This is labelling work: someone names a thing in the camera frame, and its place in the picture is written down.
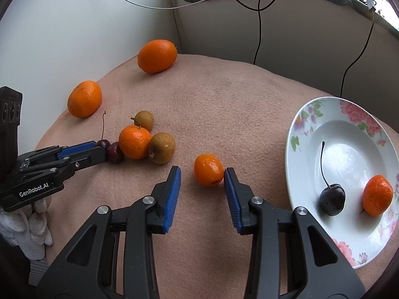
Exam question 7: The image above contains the stemmed mandarin orange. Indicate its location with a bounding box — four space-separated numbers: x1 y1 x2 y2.
118 125 151 160

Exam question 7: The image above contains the black cable right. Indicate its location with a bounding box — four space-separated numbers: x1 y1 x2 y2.
339 9 376 99

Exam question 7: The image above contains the small kumquat orange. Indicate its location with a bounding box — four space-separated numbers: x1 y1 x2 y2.
194 154 224 187

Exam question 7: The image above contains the black cable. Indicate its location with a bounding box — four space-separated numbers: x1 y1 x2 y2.
193 0 292 66
339 9 376 99

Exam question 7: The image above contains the dark cherry long stem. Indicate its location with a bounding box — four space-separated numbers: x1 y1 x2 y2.
96 111 111 150

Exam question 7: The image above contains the pink fleece table cloth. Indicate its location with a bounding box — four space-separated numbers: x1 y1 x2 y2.
34 53 399 299

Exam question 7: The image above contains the large orange far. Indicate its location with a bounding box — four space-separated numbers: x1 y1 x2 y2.
137 39 178 74

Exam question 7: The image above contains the small mandarin on plate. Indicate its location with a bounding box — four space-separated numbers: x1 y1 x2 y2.
362 175 394 217

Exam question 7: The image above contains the floral white plate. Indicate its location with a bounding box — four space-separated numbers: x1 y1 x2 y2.
285 96 398 269

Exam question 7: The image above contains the large orange left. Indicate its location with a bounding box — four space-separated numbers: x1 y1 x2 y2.
67 80 102 119

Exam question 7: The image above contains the large orange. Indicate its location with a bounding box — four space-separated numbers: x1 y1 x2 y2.
137 39 178 74
67 80 102 119

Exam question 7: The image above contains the brown round fruit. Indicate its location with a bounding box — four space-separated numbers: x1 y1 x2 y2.
149 132 176 165

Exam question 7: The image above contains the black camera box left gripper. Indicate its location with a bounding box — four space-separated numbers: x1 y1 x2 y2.
0 86 22 178

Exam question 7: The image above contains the small brown fruit with stem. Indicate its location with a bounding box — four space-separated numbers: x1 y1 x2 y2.
130 111 154 132

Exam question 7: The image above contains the left white gloved hand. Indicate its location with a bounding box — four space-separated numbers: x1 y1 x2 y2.
1 196 53 261

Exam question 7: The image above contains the black cable left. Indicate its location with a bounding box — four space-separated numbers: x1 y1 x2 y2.
193 0 292 66

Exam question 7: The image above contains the dark cherry on plate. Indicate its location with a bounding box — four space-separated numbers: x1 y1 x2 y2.
318 141 346 217

